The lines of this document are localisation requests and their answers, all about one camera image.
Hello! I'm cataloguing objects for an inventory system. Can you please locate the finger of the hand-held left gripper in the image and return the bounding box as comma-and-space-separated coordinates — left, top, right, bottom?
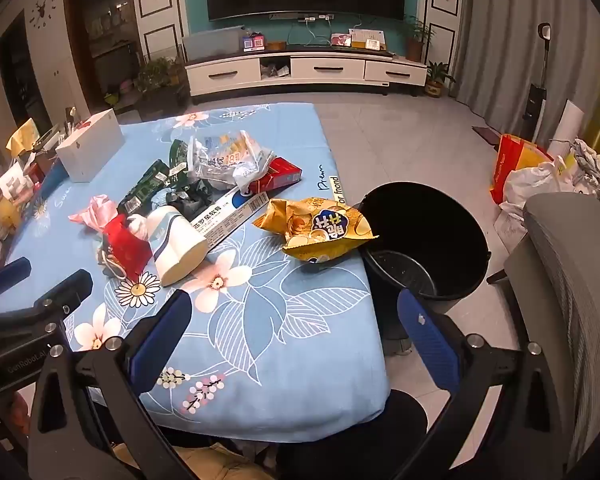
0, 268, 95, 349
0, 256, 33, 302

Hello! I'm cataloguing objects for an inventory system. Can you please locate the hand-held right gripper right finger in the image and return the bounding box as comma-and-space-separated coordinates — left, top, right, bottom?
395, 287, 576, 480

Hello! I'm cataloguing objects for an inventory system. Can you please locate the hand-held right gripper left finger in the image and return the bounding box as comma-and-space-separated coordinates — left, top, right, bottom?
27, 290, 201, 480

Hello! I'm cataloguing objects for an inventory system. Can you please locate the red bag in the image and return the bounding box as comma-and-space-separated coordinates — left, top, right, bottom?
100, 214, 153, 281

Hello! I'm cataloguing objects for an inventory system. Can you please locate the pink plastic bag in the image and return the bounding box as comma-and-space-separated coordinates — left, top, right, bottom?
68, 194, 118, 235

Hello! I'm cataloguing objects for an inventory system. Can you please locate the blue cloth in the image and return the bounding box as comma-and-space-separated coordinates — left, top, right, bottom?
145, 206, 210, 287

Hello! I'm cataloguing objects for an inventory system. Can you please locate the black trash bin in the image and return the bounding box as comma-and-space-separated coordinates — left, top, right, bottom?
354, 181, 492, 341

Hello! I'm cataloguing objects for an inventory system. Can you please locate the long white medicine box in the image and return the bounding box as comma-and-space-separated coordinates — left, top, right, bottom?
192, 189, 271, 251

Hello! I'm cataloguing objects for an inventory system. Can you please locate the wide green snack packet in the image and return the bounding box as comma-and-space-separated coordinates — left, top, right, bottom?
116, 159, 171, 213

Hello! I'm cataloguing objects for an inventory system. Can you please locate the dark green wrapper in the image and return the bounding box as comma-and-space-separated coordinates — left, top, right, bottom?
165, 178, 213, 216

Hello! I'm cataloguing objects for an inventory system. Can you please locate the yellow chip bag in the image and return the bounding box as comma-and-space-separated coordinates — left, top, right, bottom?
251, 196, 381, 264

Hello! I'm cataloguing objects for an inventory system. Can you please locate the tapered green snack packet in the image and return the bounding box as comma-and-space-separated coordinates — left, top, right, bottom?
167, 139, 193, 181

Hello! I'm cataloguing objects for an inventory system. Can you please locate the clear plastic bag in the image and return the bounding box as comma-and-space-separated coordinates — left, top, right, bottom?
186, 130, 276, 192

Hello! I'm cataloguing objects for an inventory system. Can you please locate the red cardboard box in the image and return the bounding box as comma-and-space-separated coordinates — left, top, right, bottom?
240, 156, 303, 196

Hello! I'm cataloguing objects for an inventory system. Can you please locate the blue floral tablecloth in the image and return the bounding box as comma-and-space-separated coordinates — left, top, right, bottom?
0, 102, 396, 443

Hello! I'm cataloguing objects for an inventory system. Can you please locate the yellow cloth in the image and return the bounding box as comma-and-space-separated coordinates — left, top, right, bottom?
6, 117, 41, 156

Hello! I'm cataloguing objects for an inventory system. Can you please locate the white rectangular box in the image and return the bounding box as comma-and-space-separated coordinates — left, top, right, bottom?
55, 108, 127, 182

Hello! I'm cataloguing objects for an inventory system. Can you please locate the grey office chair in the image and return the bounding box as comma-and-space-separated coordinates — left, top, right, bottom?
487, 192, 600, 471

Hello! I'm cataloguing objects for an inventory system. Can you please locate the large white plastic bag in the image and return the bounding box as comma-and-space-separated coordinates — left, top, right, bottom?
500, 157, 576, 216

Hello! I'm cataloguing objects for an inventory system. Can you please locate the red yellow box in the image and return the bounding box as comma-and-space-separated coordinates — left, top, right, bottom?
490, 133, 553, 206

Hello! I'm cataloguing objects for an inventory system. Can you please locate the dark doormat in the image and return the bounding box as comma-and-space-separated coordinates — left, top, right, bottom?
472, 126, 503, 150

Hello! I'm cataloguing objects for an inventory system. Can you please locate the bushy potted plant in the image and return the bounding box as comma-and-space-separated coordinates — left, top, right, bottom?
137, 55, 188, 106

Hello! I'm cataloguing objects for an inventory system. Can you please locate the crumpled patterned paper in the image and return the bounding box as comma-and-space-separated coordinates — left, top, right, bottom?
570, 139, 600, 191

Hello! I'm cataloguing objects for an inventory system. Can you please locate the upright vacuum cleaner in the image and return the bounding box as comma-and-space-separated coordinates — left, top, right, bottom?
522, 22, 552, 143

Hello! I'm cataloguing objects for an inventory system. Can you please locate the potted plant in yellow pot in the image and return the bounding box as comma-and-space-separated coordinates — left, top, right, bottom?
424, 60, 456, 98

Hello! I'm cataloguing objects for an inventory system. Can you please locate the white paper roll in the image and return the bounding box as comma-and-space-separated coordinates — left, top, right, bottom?
550, 100, 588, 153

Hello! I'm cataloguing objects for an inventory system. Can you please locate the white tv cabinet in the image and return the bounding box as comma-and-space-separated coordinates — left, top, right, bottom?
184, 42, 428, 106

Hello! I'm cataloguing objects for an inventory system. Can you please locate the potted plant in brown pot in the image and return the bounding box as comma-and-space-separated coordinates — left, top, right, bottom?
399, 14, 437, 63

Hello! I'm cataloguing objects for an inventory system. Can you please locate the yellow envelope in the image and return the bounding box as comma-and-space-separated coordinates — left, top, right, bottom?
349, 27, 386, 51

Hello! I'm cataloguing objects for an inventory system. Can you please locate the grey curtain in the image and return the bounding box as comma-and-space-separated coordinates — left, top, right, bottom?
452, 0, 600, 136

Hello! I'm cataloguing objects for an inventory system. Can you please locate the black wall clock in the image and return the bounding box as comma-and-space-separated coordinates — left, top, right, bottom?
28, 0, 58, 29

